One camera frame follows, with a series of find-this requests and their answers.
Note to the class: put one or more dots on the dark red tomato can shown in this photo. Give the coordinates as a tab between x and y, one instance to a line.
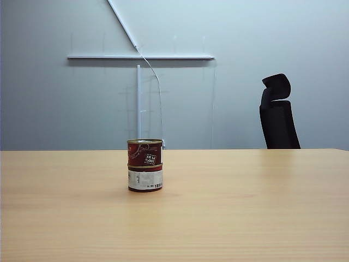
145	152

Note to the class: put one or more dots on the tomato can with white label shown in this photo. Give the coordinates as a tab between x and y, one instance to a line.
145	178

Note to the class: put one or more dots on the black office chair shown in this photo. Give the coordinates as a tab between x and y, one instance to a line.
278	120

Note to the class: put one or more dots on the vertical white wall rail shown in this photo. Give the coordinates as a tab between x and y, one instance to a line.
138	109

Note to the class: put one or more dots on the horizontal white wall rail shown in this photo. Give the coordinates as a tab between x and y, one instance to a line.
141	57

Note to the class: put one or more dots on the diagonal white wall rail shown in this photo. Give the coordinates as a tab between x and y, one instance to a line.
122	24

